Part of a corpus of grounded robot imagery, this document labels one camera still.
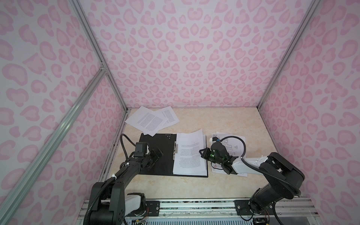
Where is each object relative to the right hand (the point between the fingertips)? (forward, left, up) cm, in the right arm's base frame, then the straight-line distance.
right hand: (198, 150), depth 88 cm
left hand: (-3, +24, -3) cm, 24 cm away
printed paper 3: (-4, +6, -6) cm, 10 cm away
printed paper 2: (+35, +24, -8) cm, 43 cm away
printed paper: (+29, +41, -7) cm, 51 cm away
